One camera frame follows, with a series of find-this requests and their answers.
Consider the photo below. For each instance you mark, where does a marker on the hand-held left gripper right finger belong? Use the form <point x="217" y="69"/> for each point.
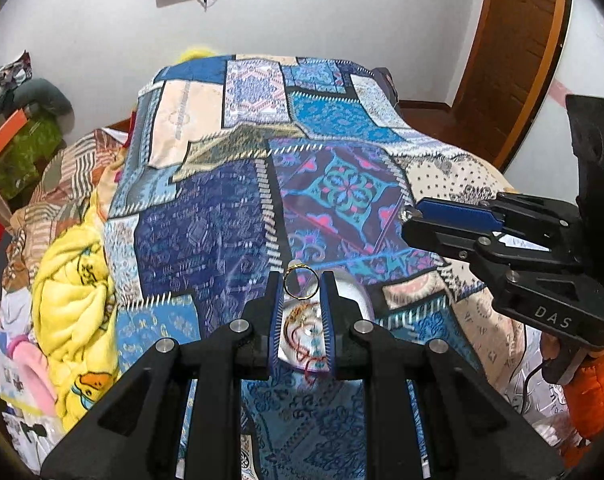
<point x="328" y="320"/>

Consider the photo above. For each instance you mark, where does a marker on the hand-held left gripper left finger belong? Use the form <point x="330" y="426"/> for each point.
<point x="277" y="320"/>

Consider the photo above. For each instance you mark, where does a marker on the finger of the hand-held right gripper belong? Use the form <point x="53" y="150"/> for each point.
<point x="442" y="240"/>
<point x="457" y="215"/>

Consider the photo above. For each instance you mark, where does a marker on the heart-shaped tin box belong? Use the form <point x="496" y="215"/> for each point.
<point x="352" y="297"/>

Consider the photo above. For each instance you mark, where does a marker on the person's right forearm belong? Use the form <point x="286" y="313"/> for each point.
<point x="597" y="390"/>

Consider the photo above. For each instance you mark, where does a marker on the blue patchwork blanket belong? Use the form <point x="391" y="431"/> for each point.
<point x="207" y="220"/>

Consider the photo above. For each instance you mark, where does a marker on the white heart-print sliding door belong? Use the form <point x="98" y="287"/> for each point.
<point x="547" y="130"/>

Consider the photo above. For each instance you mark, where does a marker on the dark bag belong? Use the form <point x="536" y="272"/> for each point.
<point x="386" y="85"/>

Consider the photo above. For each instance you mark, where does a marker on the brown wooden door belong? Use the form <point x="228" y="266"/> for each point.
<point x="522" y="50"/>

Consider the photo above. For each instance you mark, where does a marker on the yellow cartoon blanket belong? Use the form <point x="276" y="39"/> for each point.
<point x="77" y="300"/>

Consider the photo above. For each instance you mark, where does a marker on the pink plush toy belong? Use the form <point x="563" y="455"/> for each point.
<point x="32" y="375"/>

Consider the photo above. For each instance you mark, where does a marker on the striped brown blanket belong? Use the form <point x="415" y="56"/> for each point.
<point x="67" y="175"/>

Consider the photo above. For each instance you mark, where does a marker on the yellow plush toy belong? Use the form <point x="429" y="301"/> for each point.
<point x="197" y="53"/>

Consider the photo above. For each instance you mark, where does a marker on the grey pillow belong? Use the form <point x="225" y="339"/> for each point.
<point x="47" y="92"/>

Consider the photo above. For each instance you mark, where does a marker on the orange box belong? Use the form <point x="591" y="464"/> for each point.
<point x="7" y="132"/>

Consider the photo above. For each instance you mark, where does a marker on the pile of clothes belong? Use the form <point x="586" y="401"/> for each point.
<point x="2" y="80"/>

